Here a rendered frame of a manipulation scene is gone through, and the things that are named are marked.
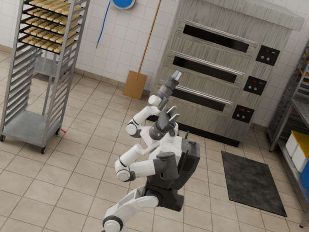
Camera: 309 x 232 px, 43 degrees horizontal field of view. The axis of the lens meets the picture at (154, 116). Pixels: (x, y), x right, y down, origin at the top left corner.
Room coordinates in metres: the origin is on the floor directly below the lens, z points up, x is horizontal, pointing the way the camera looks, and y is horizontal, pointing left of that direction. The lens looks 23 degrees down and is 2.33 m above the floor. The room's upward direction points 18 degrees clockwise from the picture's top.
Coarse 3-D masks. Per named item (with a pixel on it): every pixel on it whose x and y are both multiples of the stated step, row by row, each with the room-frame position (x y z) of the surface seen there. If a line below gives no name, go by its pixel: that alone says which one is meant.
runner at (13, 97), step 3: (30, 81) 4.12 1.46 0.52; (27, 84) 4.03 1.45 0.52; (30, 84) 4.10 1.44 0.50; (24, 87) 3.95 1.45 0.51; (27, 87) 3.99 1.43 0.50; (21, 90) 3.86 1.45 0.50; (24, 90) 3.90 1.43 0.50; (15, 93) 3.70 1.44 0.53; (18, 93) 3.78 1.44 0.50; (12, 96) 3.63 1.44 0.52; (15, 96) 3.69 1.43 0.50; (9, 99) 3.56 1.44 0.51; (12, 99) 3.60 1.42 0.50; (9, 102) 3.52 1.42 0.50
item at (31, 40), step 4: (32, 36) 3.75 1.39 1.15; (24, 40) 3.57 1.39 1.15; (28, 40) 3.61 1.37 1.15; (32, 40) 3.64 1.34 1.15; (36, 40) 3.68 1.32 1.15; (40, 40) 3.79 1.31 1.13; (44, 40) 3.76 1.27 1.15; (72, 40) 4.08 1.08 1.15; (32, 44) 3.56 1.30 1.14; (36, 44) 3.56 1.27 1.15; (40, 44) 3.62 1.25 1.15; (44, 44) 3.64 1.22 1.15; (48, 44) 3.68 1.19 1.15; (52, 44) 3.78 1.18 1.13; (56, 44) 3.75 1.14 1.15; (68, 44) 3.91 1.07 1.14; (48, 48) 3.56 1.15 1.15; (52, 48) 3.59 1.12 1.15; (56, 48) 3.63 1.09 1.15; (60, 48) 3.68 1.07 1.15
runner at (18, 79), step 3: (33, 66) 4.13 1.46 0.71; (30, 69) 4.04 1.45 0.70; (33, 69) 4.12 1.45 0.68; (27, 72) 3.95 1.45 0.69; (30, 72) 4.00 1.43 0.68; (21, 75) 3.79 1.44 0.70; (24, 75) 3.86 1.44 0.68; (18, 78) 3.72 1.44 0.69; (21, 78) 3.77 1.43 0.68; (12, 81) 3.57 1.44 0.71; (15, 81) 3.64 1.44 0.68; (18, 81) 3.67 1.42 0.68; (12, 84) 3.56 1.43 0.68; (15, 84) 3.59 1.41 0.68
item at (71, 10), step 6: (72, 0) 3.53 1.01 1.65; (72, 6) 3.53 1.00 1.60; (72, 12) 3.53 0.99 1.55; (66, 30) 3.53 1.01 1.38; (66, 36) 3.53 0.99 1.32; (66, 42) 3.54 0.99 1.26; (60, 54) 3.53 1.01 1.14; (60, 60) 3.53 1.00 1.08; (60, 66) 3.53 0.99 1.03; (54, 84) 3.53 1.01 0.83; (54, 90) 3.53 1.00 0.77; (54, 96) 3.53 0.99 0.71; (48, 114) 3.53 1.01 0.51; (48, 120) 3.53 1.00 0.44; (48, 126) 3.53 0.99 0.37; (42, 144) 3.53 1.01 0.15
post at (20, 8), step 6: (18, 12) 3.51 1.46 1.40; (18, 18) 3.51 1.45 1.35; (18, 24) 3.51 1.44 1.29; (12, 48) 3.51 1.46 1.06; (12, 54) 3.51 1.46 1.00; (12, 60) 3.51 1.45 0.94; (12, 66) 3.51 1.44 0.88; (12, 72) 3.54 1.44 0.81; (6, 90) 3.51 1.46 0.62; (6, 96) 3.51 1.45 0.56; (6, 102) 3.51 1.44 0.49; (0, 126) 3.51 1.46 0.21; (0, 132) 3.51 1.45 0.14
